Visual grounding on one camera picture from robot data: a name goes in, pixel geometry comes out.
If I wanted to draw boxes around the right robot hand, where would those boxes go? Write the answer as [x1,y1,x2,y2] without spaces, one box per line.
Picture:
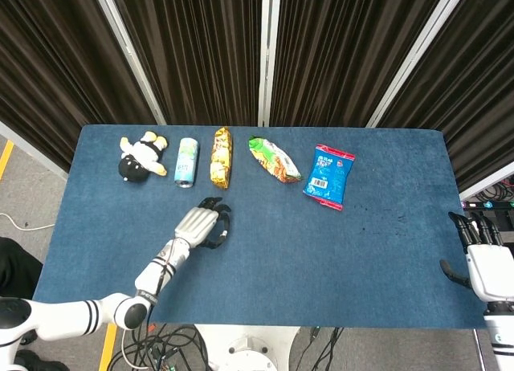
[439,211,514,304]

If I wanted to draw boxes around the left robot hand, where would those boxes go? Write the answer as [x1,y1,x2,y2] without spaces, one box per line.
[173,197,235,251]

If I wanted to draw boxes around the light blue drink can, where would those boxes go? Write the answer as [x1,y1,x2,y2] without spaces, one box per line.
[173,137,201,190]

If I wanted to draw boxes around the yellow snack bag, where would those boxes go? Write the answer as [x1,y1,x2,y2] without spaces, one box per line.
[210,126,235,191]

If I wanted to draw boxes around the black white plush toy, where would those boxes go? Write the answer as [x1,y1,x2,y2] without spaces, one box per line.
[118,130,169,183]

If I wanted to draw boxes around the green orange snack bag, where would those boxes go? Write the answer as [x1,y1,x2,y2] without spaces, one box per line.
[247,135,304,184]

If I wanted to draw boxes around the blue felt table mat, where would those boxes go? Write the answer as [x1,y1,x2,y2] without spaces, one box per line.
[31,124,489,330]

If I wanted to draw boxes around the blue red snack packet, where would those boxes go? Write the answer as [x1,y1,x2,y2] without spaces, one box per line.
[302,143,357,212]

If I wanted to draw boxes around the dark brown curtain panel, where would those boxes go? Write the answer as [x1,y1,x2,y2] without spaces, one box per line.
[270,0,447,128]
[377,0,514,194]
[0,0,158,173]
[108,0,264,127]

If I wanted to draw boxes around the black trouser leg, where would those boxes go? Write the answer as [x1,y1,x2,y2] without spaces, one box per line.
[0,237,44,301]

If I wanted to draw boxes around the coiled black cables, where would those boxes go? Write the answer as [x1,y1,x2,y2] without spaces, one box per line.
[476,177,514,203]

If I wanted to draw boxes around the white partition base rail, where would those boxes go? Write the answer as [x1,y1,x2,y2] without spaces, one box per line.
[0,120,70,181]
[459,171,514,202]

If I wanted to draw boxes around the tangled black floor cables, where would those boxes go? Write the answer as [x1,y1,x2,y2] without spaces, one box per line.
[108,321,210,371]

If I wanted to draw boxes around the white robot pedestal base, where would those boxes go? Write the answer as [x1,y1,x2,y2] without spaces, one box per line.
[194,324,302,371]

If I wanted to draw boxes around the thin white cable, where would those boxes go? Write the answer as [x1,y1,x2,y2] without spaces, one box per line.
[0,212,55,230]

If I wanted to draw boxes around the black cables beside pedestal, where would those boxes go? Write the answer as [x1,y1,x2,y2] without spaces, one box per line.
[288,325,347,371]

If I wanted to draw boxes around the white partition post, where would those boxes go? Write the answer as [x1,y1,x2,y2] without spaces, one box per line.
[365,0,471,128]
[256,0,279,127]
[90,0,167,126]

